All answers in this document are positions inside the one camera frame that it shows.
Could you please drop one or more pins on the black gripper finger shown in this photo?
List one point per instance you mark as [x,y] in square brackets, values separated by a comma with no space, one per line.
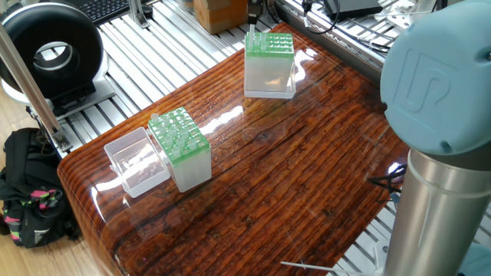
[250,9]
[257,9]

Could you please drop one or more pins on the clear tip box with tips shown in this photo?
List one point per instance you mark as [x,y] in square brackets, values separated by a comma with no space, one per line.
[268,77]

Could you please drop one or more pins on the clear tip box green rack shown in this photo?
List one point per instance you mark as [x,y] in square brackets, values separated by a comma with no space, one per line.
[192,175]

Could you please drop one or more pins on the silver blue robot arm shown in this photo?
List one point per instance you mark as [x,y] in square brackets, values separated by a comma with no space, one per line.
[437,115]

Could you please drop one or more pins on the brown cardboard box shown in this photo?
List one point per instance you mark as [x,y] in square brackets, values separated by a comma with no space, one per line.
[222,15]

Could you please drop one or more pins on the black keyboard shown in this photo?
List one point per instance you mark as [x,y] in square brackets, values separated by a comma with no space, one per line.
[103,9]

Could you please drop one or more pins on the white plastic device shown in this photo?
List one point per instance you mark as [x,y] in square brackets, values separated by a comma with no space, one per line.
[410,9]

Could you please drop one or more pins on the glossy brown wooden board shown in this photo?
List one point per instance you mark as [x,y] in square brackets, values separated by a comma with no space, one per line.
[307,176]

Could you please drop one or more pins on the black round device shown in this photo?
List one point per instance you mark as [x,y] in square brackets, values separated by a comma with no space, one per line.
[77,46]

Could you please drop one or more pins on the black backpack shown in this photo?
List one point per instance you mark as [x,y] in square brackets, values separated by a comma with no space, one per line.
[31,176]

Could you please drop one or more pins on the aluminium bracket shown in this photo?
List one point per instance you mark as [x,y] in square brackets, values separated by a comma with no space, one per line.
[140,14]

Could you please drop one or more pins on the aluminium frame post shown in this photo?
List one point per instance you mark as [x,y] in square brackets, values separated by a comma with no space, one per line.
[31,88]

